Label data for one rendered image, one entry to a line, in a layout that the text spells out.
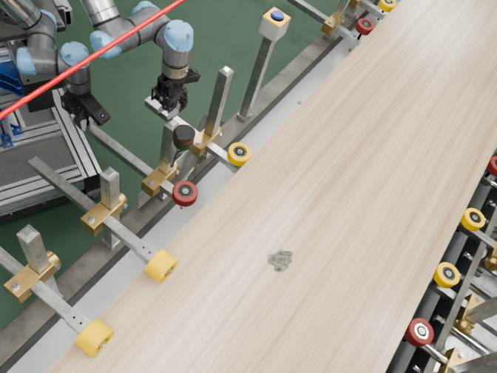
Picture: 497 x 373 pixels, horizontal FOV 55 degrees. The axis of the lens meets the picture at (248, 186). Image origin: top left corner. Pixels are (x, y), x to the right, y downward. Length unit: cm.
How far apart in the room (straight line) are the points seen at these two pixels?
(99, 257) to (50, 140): 99
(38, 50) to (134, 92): 150
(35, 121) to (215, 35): 142
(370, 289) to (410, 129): 73
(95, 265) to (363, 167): 98
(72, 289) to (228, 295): 50
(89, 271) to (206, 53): 200
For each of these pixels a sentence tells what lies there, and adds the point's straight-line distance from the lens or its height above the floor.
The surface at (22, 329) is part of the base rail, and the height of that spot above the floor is 70.
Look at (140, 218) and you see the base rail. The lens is 169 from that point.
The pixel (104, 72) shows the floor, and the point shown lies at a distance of 306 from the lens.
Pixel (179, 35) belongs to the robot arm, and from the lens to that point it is 129.
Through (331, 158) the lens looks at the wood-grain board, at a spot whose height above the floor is 90.
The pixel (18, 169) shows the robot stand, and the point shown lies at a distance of 241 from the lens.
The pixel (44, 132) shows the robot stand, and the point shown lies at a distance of 249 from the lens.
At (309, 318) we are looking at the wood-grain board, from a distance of 144.
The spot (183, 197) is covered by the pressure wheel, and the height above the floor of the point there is 91.
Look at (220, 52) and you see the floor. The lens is 329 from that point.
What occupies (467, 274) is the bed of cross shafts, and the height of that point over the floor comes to 84.
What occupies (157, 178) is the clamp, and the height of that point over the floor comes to 87.
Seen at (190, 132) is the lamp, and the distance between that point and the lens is 138.
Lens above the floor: 220
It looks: 56 degrees down
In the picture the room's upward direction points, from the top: 23 degrees clockwise
